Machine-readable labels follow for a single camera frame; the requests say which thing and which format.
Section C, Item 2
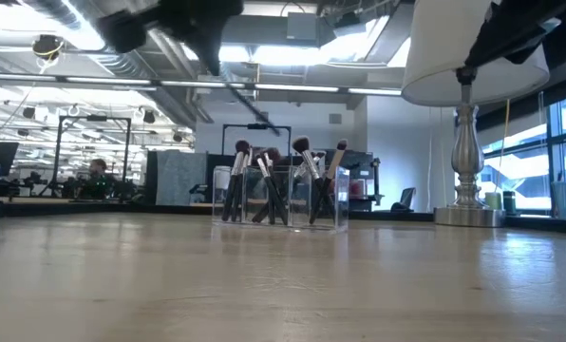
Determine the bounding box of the black portal frame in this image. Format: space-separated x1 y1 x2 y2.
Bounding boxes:
221 123 292 158

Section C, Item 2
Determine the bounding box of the grey ceiling box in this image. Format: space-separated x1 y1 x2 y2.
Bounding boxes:
286 11 318 41

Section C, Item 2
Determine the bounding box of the white shade table lamp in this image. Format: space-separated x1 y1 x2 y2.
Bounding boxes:
400 0 551 228

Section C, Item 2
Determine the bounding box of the person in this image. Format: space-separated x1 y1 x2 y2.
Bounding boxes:
81 159 118 200

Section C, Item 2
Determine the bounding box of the ceiling light strip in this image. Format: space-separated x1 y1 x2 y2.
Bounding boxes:
0 73 403 96

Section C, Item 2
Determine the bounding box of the grey partition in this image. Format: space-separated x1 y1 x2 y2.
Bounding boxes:
155 150 208 206

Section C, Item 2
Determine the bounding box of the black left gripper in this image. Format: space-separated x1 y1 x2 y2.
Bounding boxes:
95 0 244 76

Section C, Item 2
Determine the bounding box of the dark bottle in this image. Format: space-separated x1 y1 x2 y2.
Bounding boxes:
502 190 518 215

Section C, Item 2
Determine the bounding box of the clear acrylic brush organizer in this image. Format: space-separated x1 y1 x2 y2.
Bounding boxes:
211 164 351 234

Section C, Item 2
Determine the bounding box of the black rig frame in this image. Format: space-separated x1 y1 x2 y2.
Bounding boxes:
56 115 133 197

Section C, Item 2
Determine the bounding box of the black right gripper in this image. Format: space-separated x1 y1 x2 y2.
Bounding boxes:
463 0 566 67

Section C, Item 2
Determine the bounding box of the round ceiling camera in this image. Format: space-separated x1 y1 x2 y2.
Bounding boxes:
31 33 66 62

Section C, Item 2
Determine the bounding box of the black chair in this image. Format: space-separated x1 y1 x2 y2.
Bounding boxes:
389 186 417 213

